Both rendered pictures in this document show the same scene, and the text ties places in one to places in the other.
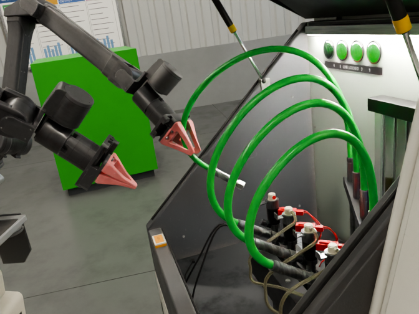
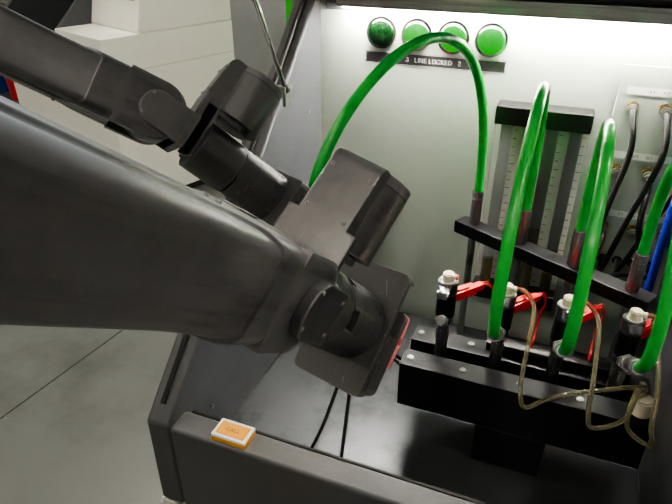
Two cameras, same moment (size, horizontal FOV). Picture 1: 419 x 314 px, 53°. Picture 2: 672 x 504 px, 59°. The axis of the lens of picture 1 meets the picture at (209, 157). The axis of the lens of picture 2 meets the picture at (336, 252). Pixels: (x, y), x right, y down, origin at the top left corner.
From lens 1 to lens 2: 77 cm
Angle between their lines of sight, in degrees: 50
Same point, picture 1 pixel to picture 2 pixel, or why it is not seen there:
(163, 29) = not seen: outside the picture
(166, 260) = (299, 457)
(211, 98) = not seen: outside the picture
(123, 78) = (166, 112)
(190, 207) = (217, 349)
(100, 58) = (58, 62)
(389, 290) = not seen: outside the picture
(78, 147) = (368, 304)
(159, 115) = (269, 186)
